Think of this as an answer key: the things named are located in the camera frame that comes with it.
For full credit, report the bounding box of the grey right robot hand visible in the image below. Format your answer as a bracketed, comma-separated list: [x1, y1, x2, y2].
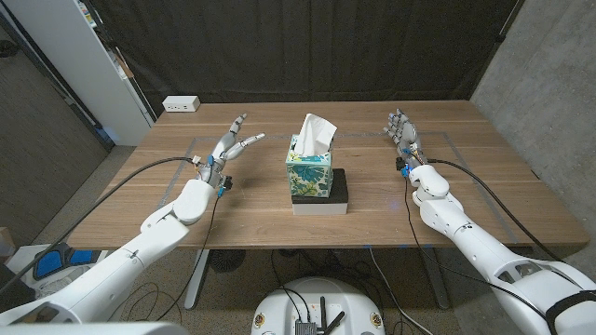
[383, 108, 427, 170]

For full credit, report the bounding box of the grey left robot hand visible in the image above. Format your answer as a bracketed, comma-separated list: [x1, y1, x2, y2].
[197, 113, 266, 187]

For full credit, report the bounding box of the teal floral tissue box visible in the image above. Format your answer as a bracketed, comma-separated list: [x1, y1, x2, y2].
[285, 134, 334, 199]

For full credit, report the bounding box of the white tissue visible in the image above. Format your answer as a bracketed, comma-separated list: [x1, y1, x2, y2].
[293, 113, 338, 157]

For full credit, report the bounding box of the black electronics box with antennas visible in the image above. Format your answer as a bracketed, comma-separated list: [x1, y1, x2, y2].
[294, 295, 346, 335]

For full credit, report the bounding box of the cardboard box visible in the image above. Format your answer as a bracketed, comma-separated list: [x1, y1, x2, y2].
[0, 226, 18, 266]

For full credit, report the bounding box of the white power strip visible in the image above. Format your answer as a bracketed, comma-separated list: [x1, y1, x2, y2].
[161, 95, 202, 114]

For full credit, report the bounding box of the black and white foam block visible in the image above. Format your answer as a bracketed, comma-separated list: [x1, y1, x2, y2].
[291, 167, 350, 217]

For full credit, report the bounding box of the round black floor fan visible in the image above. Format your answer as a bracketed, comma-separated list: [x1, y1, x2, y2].
[208, 248, 247, 274]

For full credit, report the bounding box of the black backdrop curtain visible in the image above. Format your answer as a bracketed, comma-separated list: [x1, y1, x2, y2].
[88, 0, 527, 117]

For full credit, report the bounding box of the white table leg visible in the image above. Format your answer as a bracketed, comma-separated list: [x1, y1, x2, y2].
[183, 248, 210, 311]

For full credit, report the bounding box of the grey table leg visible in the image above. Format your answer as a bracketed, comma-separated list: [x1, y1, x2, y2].
[421, 247, 452, 311]

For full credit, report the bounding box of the white robot torso base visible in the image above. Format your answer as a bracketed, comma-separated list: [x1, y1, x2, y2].
[250, 276, 386, 335]

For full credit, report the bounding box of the white cabinet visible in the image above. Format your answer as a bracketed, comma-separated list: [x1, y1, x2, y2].
[2, 0, 157, 147]

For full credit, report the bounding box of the blue and black foot pedal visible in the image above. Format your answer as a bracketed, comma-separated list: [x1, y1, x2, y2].
[32, 241, 102, 282]

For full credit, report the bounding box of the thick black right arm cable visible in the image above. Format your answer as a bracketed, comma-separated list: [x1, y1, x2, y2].
[427, 157, 564, 264]

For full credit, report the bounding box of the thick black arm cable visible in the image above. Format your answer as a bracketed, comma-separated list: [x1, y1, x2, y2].
[0, 156, 199, 295]
[427, 157, 564, 264]

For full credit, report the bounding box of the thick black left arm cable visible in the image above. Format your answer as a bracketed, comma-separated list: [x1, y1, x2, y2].
[0, 156, 199, 295]

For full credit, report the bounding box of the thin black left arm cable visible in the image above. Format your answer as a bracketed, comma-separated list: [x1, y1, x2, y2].
[156, 193, 221, 322]

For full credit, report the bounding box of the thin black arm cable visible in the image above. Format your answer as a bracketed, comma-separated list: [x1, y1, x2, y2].
[156, 193, 221, 322]
[403, 178, 549, 322]

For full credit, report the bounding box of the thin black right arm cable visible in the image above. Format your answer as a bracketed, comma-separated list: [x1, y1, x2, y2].
[403, 178, 549, 322]

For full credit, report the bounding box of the black torso cable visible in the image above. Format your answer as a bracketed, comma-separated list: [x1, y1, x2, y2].
[270, 249, 312, 323]

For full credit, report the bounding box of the white floor cable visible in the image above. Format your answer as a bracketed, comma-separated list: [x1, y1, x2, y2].
[368, 246, 437, 335]

